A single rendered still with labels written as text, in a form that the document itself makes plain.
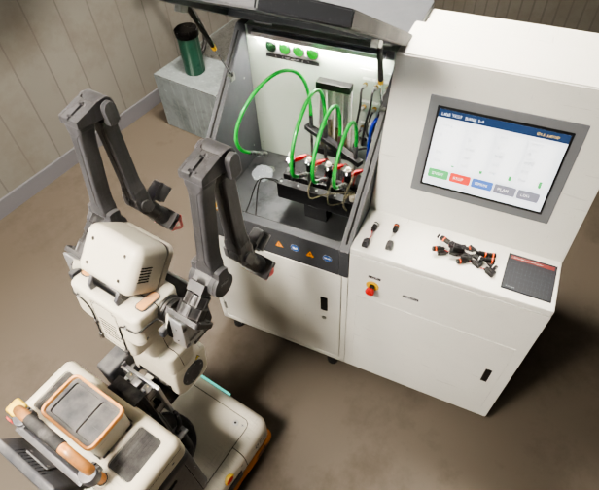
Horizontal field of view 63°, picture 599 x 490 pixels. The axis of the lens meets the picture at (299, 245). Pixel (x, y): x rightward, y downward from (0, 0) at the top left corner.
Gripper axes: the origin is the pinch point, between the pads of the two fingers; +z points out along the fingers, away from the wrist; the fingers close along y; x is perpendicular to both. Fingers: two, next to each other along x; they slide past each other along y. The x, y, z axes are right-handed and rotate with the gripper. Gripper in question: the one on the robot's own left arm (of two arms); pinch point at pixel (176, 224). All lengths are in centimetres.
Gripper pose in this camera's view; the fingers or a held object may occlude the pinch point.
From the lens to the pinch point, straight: 192.7
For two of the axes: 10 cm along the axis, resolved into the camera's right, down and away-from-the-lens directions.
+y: -8.4, -4.0, 3.8
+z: 2.9, 2.7, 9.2
